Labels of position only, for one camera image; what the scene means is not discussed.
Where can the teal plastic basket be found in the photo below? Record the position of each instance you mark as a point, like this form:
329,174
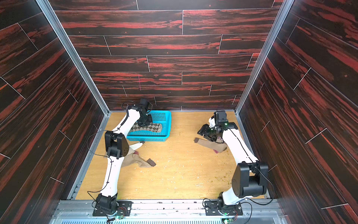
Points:
162,117

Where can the aluminium corner frame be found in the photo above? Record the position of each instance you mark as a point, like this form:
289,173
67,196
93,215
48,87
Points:
60,32
272,35

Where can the tan ribbed sock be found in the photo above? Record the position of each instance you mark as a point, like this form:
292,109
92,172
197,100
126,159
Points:
135,158
216,147

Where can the aluminium corner frame left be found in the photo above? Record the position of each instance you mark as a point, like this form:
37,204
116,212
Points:
60,32

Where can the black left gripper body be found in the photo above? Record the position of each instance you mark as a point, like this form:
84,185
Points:
147,120

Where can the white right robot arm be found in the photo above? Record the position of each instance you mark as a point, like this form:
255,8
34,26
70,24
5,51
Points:
250,178

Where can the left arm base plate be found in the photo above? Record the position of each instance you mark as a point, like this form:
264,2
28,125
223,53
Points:
111,207

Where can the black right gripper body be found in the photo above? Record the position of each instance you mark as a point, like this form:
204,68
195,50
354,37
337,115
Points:
208,130

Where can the aluminium corner frame right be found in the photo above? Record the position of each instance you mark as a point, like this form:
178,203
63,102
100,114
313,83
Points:
272,35

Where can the white striped sock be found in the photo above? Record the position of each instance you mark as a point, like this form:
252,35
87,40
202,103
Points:
212,122

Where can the white maroon sock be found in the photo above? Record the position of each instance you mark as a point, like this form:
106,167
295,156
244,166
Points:
136,146

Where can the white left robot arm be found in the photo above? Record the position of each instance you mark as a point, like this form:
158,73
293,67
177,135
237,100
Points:
117,148

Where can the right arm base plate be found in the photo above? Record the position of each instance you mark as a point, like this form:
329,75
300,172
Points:
216,207

